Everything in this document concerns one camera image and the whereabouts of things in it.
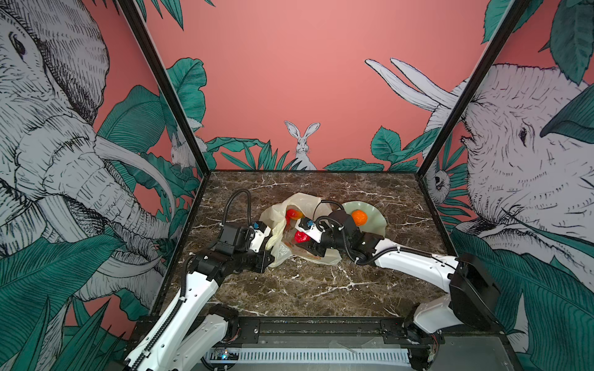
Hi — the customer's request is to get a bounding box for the orange fruit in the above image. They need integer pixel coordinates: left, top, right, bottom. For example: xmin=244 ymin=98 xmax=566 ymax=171
xmin=351 ymin=210 xmax=368 ymax=227

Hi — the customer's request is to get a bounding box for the translucent plastic fruit bag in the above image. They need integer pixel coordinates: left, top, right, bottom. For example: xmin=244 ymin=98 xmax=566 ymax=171
xmin=258 ymin=192 xmax=343 ymax=268

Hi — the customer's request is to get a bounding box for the red yellow peach fruit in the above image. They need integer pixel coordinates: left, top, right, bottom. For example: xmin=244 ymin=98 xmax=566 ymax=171
xmin=286 ymin=209 xmax=304 ymax=221

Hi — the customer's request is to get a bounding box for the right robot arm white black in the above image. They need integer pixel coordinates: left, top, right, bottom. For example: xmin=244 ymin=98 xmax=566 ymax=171
xmin=294 ymin=205 xmax=501 ymax=344

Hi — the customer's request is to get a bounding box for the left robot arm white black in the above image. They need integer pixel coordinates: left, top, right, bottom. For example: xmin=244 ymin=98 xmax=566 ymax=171
xmin=124 ymin=220 xmax=274 ymax=370

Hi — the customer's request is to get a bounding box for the light green scalloped bowl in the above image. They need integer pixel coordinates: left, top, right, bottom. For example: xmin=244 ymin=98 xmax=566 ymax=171
xmin=343 ymin=201 xmax=387 ymax=237

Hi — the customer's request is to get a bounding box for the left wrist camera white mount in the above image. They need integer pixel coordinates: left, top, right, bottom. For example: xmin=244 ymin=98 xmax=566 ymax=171
xmin=249 ymin=221 xmax=272 ymax=253

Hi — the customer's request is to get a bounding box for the white slotted cable duct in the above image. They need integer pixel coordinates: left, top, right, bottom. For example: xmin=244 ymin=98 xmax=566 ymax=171
xmin=204 ymin=348 xmax=411 ymax=366

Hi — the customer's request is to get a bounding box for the black front mounting rail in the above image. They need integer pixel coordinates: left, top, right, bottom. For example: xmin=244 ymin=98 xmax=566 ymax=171
xmin=134 ymin=316 xmax=504 ymax=346

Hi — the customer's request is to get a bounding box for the black frame post left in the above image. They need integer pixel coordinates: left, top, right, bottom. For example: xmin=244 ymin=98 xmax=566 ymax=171
xmin=118 ymin=0 xmax=211 ymax=176

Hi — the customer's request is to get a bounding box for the black frame post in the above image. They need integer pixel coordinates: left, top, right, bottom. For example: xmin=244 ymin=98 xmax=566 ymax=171
xmin=118 ymin=0 xmax=211 ymax=176
xmin=416 ymin=0 xmax=531 ymax=179

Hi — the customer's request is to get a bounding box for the black frame post right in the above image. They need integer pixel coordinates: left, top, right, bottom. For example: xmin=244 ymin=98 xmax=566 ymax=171
xmin=416 ymin=0 xmax=531 ymax=179

